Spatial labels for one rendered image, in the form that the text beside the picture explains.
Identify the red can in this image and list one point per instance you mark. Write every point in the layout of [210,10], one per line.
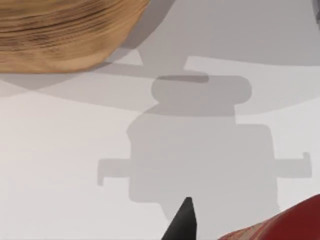
[287,222]

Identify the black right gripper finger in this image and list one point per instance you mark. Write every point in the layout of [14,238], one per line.
[183,225]

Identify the wooden bowl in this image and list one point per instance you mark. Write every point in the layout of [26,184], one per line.
[62,32]

